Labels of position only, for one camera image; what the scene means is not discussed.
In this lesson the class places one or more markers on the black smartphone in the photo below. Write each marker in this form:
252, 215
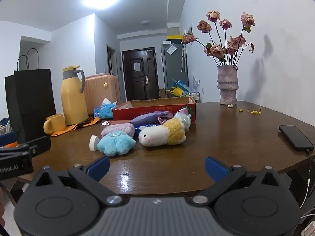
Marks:
296, 137

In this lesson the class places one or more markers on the dried pink roses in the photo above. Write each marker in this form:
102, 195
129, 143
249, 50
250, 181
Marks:
217, 50

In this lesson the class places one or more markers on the yellow mug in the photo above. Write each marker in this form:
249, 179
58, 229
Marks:
56, 124

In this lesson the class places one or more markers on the dark brown door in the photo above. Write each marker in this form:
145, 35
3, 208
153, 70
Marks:
140, 78

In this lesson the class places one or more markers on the blue tissue pack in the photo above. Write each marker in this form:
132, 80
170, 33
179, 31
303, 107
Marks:
104, 110

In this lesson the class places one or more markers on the white and yellow alpaca plush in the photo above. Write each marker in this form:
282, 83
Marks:
160, 134

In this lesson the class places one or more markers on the black paper bag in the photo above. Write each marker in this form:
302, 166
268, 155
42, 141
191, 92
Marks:
29, 100

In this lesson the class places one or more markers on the pink ceramic vase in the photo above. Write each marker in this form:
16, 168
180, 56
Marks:
227, 86

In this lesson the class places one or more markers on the grey cabinet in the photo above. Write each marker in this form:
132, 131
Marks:
173, 68

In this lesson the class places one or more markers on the pink suitcase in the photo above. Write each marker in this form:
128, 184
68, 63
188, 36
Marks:
103, 86

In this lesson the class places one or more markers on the red cardboard box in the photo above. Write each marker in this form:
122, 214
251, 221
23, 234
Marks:
152, 109

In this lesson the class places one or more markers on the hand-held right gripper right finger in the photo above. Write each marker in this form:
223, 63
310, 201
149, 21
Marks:
216, 168

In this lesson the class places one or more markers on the small candy wrapper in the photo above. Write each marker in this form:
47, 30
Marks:
106, 123

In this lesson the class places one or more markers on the white pineapple plush toy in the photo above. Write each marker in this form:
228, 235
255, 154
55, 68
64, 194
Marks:
184, 120

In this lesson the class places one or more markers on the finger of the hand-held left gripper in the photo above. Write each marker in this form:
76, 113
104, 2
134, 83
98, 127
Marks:
40, 143

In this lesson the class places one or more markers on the light blue plush toy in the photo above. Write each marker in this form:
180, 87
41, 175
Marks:
117, 143

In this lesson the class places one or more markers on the lilac plush towel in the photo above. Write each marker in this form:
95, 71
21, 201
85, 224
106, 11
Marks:
118, 129

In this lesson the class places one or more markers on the yellow thermos jug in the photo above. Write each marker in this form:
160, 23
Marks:
73, 98

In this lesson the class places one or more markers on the purple plush toy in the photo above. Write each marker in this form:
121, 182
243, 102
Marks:
147, 118

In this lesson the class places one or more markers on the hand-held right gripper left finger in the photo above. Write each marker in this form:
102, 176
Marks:
99, 168

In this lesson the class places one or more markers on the white wedge sponge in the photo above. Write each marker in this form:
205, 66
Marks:
93, 143

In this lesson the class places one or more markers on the yellow and blue clutter pile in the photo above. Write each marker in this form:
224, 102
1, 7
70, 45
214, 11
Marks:
177, 89

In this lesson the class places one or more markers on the yellow box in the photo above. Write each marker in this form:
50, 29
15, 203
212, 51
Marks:
175, 37

